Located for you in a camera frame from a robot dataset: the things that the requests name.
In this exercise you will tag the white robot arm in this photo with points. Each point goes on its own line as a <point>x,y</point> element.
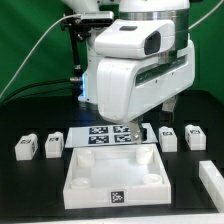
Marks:
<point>139,56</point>

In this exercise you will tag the white L-shaped obstacle fixture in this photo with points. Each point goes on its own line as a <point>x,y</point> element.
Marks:
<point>213,182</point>

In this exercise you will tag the white square table top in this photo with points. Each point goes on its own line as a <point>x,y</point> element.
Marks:
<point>110,176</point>

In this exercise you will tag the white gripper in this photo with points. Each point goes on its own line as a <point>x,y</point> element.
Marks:
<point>126,89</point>

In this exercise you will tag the white sheet with markers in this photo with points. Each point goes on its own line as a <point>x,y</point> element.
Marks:
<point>98,136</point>

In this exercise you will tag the black camera on stand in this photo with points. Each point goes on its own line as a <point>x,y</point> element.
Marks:
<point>85,27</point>

